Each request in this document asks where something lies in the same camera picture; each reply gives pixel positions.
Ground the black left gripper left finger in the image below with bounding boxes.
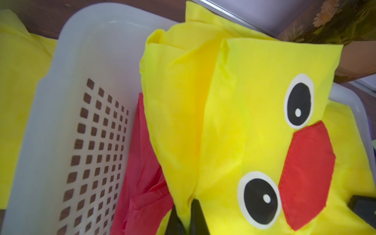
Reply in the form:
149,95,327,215
165,206,185,235

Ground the plain yellow folded raincoat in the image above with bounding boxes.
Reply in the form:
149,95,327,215
1,9,57,210

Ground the yellow duck face raincoat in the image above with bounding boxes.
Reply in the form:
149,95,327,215
140,1,376,235

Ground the white perforated plastic basket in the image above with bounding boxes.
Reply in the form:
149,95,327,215
2,3,376,235

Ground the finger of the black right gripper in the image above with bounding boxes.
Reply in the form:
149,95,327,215
348,195,376,229

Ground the pink raincoat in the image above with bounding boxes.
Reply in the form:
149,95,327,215
111,94,173,235

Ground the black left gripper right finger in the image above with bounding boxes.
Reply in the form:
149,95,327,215
190,199,210,235

